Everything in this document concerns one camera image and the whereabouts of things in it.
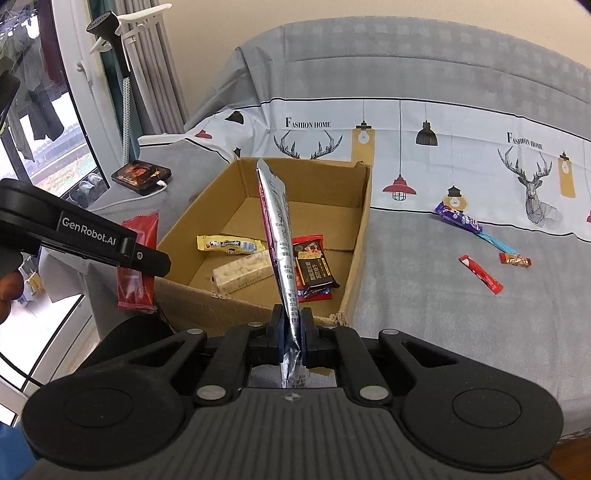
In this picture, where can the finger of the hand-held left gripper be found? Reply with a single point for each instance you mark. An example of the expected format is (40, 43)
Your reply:
(150, 263)

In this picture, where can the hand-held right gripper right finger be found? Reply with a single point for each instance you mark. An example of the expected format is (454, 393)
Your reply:
(307, 337)

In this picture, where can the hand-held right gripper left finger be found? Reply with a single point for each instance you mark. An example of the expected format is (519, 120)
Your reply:
(277, 334)

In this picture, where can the red square snack packet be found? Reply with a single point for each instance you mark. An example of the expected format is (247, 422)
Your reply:
(138, 230)

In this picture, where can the red white-label snack packet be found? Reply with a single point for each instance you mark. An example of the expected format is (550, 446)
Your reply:
(315, 295)

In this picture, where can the dark brown chocolate bar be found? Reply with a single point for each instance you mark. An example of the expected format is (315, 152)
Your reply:
(316, 272)

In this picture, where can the white nougat bar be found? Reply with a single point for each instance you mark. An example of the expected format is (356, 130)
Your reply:
(242, 273)

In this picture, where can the yellow snack packet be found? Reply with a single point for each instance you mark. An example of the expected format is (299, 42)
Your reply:
(231, 244)

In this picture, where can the cardboard box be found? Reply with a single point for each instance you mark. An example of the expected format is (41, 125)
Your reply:
(358, 258)

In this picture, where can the long silver snack packet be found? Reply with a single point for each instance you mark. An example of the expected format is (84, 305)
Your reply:
(277, 221)

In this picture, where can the red stick packet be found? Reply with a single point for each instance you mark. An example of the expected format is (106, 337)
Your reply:
(482, 275)

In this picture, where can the purple snack packet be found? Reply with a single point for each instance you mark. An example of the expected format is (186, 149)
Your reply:
(459, 216)

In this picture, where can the blue stick packet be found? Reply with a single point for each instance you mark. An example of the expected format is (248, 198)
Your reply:
(496, 242)

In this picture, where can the small red gold packet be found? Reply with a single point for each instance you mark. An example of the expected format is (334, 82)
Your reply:
(515, 261)

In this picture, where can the person's left hand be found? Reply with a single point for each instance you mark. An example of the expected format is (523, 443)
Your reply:
(9, 288)

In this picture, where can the row of shoes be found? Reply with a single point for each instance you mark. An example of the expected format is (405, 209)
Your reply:
(90, 189)

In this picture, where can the black smartphone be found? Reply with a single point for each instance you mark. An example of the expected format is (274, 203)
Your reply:
(141, 175)

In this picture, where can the yellow white slippers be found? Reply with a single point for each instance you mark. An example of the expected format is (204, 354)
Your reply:
(32, 279)

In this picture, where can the white plastic board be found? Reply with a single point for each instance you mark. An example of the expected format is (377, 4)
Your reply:
(159, 138)

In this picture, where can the hanging dark clothes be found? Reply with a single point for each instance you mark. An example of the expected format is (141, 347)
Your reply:
(41, 110)

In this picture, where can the printed grey bed sheet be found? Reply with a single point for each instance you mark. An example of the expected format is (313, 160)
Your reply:
(438, 323)

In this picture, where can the grey curtain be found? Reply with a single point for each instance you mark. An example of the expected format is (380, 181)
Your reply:
(161, 69)

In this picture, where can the black garment steamer head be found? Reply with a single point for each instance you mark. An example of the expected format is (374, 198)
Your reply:
(108, 34)

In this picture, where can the blue cloth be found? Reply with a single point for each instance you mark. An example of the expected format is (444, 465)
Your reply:
(16, 447)

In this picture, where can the white window frame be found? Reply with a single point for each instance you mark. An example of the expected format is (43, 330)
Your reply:
(87, 101)

